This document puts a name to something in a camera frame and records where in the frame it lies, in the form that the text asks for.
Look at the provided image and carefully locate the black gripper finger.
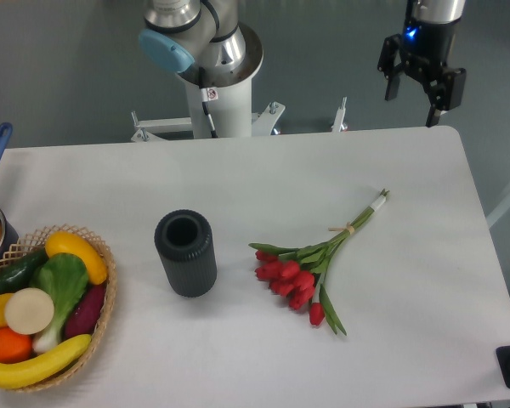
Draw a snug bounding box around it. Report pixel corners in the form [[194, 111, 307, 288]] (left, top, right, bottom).
[[426, 66, 467, 128], [377, 34, 403, 101]]

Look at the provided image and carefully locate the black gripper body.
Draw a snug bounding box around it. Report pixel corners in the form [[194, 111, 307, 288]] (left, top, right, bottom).
[[399, 1, 458, 92]]

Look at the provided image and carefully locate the red tulip bouquet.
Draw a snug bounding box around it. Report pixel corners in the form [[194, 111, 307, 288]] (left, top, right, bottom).
[[248, 190, 389, 335]]

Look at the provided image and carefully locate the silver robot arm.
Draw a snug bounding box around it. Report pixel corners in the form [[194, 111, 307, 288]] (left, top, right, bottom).
[[139, 1, 467, 127]]

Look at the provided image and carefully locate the dark grey ribbed vase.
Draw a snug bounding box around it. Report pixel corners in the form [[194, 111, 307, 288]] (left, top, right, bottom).
[[154, 209, 218, 298]]

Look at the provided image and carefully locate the yellow squash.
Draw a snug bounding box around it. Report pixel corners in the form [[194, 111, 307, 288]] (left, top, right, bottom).
[[44, 230, 108, 285]]

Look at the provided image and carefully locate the green bok choy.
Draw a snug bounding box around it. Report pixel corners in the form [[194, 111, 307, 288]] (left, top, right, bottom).
[[3, 252, 90, 356]]

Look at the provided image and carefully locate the woven wicker basket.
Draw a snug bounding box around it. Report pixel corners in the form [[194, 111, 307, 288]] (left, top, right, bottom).
[[0, 224, 116, 392]]

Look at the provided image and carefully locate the purple sweet potato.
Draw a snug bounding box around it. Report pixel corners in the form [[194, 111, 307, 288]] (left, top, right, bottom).
[[63, 284, 106, 339]]

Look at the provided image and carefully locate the green cucumber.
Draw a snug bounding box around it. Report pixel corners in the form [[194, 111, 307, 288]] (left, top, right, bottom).
[[0, 249, 48, 295]]

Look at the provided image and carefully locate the orange fruit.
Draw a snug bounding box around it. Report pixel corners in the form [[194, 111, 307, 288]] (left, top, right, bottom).
[[0, 327, 32, 364]]

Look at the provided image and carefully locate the yellow banana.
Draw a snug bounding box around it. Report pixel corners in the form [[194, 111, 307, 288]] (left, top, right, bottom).
[[0, 334, 92, 389]]

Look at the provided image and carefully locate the white table frame bracket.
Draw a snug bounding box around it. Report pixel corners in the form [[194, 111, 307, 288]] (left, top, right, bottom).
[[130, 96, 349, 142]]

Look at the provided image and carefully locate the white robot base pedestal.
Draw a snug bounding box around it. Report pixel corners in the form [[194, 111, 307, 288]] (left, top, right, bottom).
[[178, 22, 264, 139]]

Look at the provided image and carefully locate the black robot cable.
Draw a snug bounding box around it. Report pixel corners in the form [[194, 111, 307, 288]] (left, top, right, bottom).
[[197, 66, 219, 139]]

